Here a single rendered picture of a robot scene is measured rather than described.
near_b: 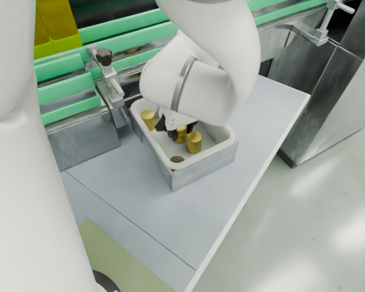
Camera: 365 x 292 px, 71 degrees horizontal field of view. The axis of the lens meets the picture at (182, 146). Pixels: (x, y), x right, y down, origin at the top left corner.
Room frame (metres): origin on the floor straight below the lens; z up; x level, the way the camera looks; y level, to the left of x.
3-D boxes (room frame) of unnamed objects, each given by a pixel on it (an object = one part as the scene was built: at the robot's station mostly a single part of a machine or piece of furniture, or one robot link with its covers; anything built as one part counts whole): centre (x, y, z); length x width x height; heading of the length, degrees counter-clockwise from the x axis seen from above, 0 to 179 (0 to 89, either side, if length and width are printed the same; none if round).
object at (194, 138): (0.38, -0.03, 0.79); 0.04 x 0.04 x 0.04
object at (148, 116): (0.45, 0.09, 0.79); 0.04 x 0.04 x 0.04
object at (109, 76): (0.43, 0.15, 0.95); 0.17 x 0.03 x 0.12; 30
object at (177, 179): (0.43, 0.02, 0.79); 0.27 x 0.17 x 0.08; 30
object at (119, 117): (0.45, 0.16, 0.85); 0.09 x 0.04 x 0.07; 30
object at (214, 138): (0.41, 0.00, 0.80); 0.22 x 0.17 x 0.09; 30
